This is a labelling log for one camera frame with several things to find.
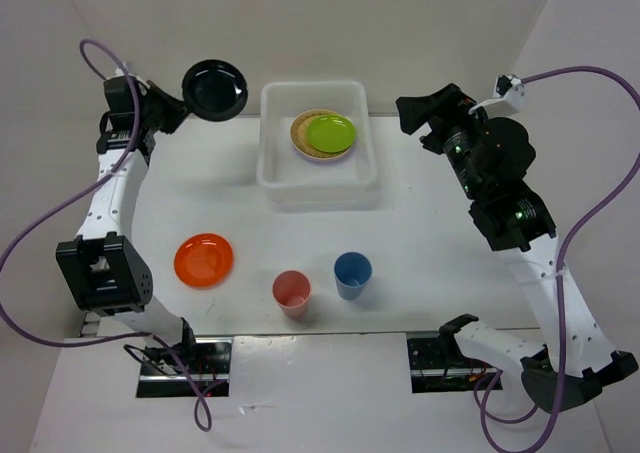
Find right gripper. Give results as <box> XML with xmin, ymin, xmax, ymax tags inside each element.
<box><xmin>396</xmin><ymin>82</ymin><xmax>495</xmax><ymax>199</ymax></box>

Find black plate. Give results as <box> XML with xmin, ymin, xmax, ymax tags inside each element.
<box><xmin>181</xmin><ymin>59</ymin><xmax>249</xmax><ymax>122</ymax></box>

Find purple plate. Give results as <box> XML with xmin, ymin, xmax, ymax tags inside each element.
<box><xmin>300</xmin><ymin>150</ymin><xmax>351</xmax><ymax>164</ymax></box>

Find green plate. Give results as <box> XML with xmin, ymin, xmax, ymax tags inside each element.
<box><xmin>306</xmin><ymin>114</ymin><xmax>356</xmax><ymax>153</ymax></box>

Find beige plate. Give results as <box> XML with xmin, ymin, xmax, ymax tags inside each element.
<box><xmin>290</xmin><ymin>109</ymin><xmax>356</xmax><ymax>162</ymax></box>

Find orange plate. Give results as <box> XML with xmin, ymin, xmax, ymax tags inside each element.
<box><xmin>173</xmin><ymin>233</ymin><xmax>234</xmax><ymax>289</ymax></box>

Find round bamboo mat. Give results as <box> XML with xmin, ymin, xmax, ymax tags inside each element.
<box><xmin>290</xmin><ymin>109</ymin><xmax>340</xmax><ymax>158</ymax></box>

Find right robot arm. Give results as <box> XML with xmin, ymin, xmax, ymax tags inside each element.
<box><xmin>396</xmin><ymin>84</ymin><xmax>638</xmax><ymax>412</ymax></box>

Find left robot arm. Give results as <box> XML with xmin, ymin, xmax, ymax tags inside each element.
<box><xmin>56</xmin><ymin>74</ymin><xmax>200</xmax><ymax>373</ymax></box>

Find white plastic bin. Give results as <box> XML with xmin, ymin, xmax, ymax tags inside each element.
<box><xmin>257</xmin><ymin>80</ymin><xmax>378</xmax><ymax>206</ymax></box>

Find blue cup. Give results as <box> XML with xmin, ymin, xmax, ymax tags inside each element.
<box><xmin>333</xmin><ymin>252</ymin><xmax>373</xmax><ymax>301</ymax></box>

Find pink cup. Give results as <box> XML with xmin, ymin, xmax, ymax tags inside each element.
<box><xmin>272</xmin><ymin>270</ymin><xmax>311</xmax><ymax>320</ymax></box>

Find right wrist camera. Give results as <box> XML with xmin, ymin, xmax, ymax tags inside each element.
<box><xmin>492</xmin><ymin>74</ymin><xmax>525</xmax><ymax>116</ymax></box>

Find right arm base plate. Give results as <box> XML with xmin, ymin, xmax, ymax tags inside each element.
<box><xmin>406</xmin><ymin>333</ymin><xmax>496</xmax><ymax>394</ymax></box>

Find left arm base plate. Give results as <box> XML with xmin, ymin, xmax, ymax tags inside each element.
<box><xmin>127</xmin><ymin>337</ymin><xmax>233</xmax><ymax>399</ymax></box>

